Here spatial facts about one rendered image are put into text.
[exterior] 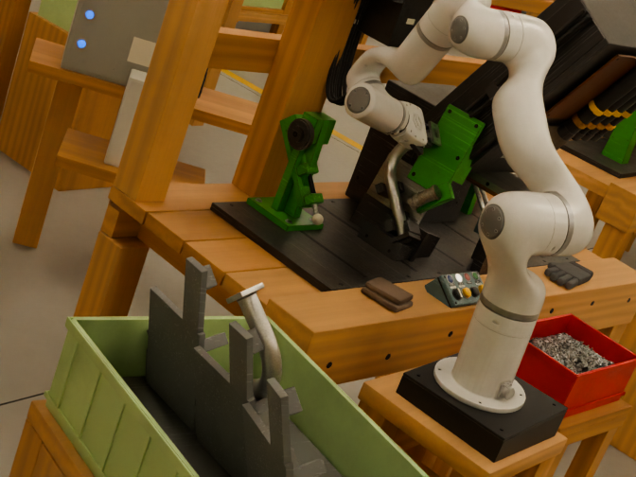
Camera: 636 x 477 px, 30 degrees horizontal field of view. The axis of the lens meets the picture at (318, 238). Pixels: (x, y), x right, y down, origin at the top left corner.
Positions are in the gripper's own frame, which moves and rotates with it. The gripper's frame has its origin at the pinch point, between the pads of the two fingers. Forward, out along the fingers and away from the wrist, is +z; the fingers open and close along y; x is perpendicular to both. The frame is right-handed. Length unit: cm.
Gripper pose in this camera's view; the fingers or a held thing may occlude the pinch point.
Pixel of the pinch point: (426, 135)
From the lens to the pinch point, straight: 293.9
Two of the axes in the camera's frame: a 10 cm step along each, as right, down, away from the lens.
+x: -8.2, 2.7, 5.0
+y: -1.3, -9.4, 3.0
